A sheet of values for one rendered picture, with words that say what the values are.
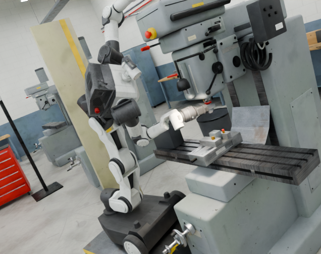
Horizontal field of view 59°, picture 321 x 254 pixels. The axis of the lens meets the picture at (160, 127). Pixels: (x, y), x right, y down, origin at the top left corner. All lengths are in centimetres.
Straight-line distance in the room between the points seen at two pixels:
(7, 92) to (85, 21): 380
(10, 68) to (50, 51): 736
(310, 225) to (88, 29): 1032
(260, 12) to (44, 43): 219
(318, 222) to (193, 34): 156
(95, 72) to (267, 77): 107
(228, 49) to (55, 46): 195
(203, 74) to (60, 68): 187
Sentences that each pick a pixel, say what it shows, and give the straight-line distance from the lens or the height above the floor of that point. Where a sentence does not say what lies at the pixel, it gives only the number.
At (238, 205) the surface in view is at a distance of 183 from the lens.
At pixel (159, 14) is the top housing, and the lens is 153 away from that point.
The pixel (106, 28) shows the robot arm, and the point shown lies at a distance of 194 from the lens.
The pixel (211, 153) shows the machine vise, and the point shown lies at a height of 98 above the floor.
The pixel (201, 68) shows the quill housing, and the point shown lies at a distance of 164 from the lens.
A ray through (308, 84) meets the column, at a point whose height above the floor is 108.
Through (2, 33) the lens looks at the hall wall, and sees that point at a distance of 1071.
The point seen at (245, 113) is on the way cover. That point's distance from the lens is 212.
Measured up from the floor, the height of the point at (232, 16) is 170.
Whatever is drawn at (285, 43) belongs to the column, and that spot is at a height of 143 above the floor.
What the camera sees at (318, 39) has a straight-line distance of 545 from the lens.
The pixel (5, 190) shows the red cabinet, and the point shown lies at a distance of 594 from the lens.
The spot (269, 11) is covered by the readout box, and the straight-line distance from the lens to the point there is 172.
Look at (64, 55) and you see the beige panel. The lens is 320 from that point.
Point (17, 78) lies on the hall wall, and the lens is 1047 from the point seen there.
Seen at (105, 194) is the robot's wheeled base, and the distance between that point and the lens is 241.
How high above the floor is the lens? 167
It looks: 14 degrees down
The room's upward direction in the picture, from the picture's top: 21 degrees counter-clockwise
